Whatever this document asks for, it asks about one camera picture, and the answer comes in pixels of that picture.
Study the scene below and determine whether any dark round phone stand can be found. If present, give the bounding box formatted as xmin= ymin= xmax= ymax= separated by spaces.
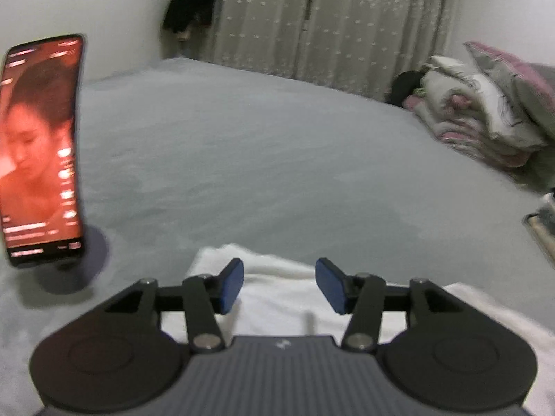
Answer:
xmin=26 ymin=229 xmax=110 ymax=294

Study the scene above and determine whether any grey star-print curtain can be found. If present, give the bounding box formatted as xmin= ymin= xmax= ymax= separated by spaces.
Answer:
xmin=299 ymin=0 xmax=462 ymax=102
xmin=210 ymin=0 xmax=319 ymax=81

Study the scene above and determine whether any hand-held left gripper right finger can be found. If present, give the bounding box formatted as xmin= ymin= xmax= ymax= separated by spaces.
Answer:
xmin=315 ymin=257 xmax=464 ymax=352

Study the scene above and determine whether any black cloth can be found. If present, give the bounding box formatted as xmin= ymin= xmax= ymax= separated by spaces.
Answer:
xmin=388 ymin=70 xmax=423 ymax=107

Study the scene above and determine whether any white long-sleeve shirt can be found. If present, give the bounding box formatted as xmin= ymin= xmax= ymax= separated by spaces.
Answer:
xmin=160 ymin=243 xmax=555 ymax=416

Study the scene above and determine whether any black smartphone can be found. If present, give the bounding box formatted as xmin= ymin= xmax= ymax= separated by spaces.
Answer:
xmin=0 ymin=33 xmax=87 ymax=268

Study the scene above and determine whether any black hanging garment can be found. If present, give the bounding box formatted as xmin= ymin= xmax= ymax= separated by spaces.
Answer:
xmin=162 ymin=0 xmax=218 ymax=42

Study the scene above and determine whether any beige folded garment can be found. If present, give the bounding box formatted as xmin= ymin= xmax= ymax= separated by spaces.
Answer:
xmin=524 ymin=211 xmax=555 ymax=265

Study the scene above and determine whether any folded floral quilt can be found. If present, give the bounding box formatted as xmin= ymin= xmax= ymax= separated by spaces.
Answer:
xmin=403 ymin=55 xmax=549 ymax=170

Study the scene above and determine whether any pink grey pillow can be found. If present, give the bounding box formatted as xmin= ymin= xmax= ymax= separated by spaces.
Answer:
xmin=464 ymin=41 xmax=555 ymax=137

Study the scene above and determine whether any grey bed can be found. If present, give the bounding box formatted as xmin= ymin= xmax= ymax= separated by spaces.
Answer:
xmin=0 ymin=56 xmax=555 ymax=416

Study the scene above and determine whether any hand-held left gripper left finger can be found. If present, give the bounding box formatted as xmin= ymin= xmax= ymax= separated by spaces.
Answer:
xmin=103 ymin=258 xmax=246 ymax=352

